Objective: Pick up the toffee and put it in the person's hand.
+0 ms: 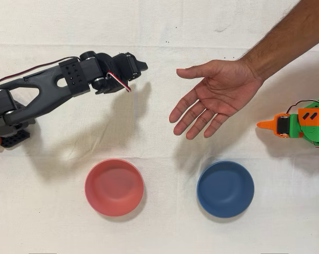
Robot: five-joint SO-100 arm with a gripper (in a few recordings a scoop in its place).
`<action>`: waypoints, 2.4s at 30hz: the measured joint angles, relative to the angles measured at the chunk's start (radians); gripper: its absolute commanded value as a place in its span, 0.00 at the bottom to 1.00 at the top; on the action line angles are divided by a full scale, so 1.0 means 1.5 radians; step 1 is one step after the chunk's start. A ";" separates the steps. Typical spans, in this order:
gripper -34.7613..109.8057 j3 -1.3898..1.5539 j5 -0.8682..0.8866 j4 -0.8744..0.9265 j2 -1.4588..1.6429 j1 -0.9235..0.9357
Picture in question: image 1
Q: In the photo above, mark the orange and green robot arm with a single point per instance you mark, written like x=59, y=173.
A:
x=314, y=127

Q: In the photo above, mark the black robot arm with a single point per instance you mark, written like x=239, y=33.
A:
x=43, y=90

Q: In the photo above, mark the person's bare forearm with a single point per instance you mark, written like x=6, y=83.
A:
x=292, y=34

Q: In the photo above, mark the blue bowl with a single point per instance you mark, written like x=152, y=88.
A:
x=225, y=189

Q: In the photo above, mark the pink bowl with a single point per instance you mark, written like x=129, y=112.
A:
x=114, y=187

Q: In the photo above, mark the white tablecloth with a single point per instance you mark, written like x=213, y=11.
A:
x=159, y=232

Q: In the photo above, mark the person's open hand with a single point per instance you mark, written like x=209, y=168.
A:
x=225, y=90

